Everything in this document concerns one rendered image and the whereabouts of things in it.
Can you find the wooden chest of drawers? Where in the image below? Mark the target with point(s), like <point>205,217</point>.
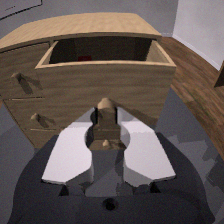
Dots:
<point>73,26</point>

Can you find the red nine-volt battery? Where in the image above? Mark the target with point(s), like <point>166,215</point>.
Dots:
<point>84,58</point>

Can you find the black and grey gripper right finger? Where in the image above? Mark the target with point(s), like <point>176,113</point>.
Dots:
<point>150,158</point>

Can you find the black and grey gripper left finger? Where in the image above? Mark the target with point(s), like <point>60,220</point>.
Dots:
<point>64,161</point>

